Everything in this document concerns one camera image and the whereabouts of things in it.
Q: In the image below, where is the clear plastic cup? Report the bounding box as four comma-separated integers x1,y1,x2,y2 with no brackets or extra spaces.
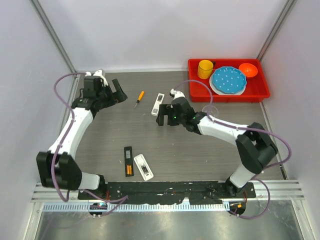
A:
202,105,219,118

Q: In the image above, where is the perforated metal rail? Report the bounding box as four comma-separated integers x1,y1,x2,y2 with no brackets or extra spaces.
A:
42,201,230,213

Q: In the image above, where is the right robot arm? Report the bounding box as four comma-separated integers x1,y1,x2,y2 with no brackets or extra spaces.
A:
156,97,278,198

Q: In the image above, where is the orange bowl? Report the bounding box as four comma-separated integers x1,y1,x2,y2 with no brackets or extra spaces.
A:
238,63,258,79

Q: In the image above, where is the yellow cup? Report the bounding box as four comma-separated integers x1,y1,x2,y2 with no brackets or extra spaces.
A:
197,59,215,80

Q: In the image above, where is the red plastic bin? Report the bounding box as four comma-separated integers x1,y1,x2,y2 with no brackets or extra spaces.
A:
188,58,270,103

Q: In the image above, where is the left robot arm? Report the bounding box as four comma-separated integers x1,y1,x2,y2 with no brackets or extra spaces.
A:
36,70,128,202

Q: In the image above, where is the blue dotted plate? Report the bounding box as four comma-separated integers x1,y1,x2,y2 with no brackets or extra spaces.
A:
211,66,247,94

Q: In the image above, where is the wide white remote control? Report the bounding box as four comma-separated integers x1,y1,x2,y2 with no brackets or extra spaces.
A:
133,154,154,181

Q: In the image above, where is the white plate under blue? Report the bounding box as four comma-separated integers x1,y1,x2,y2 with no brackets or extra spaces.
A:
209,76,246,96

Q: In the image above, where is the orange battery pair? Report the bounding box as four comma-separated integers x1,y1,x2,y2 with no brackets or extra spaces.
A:
126,164,133,176

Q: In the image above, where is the slim white remote control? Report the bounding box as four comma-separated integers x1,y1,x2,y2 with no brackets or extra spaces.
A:
151,93,165,117

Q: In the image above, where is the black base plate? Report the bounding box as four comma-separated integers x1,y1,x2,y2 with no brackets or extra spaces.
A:
90,181,256,205

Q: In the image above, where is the black remote control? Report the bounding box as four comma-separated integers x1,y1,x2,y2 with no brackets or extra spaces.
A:
124,146,134,177

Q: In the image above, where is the orange handled screwdriver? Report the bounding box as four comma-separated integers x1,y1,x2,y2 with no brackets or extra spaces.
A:
134,91,145,108

